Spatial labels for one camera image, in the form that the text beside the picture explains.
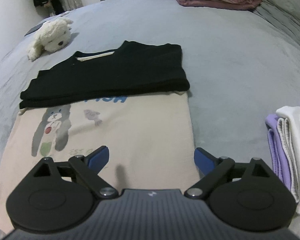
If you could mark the dark tablet on bed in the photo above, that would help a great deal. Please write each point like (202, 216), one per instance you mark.
(33, 29)

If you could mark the white plush dog toy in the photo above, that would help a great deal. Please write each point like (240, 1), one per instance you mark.
(52, 36)

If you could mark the beige bear raglan shirt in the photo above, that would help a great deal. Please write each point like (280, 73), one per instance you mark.
(149, 137)

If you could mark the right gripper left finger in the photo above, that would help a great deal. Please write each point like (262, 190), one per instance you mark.
(54, 197)

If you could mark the folded white purple clothes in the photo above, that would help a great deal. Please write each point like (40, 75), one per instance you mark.
(284, 144)

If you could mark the grey bed sheet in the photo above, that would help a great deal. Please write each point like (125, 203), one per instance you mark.
(240, 66)

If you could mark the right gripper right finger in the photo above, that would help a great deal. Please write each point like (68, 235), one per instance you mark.
(248, 196)

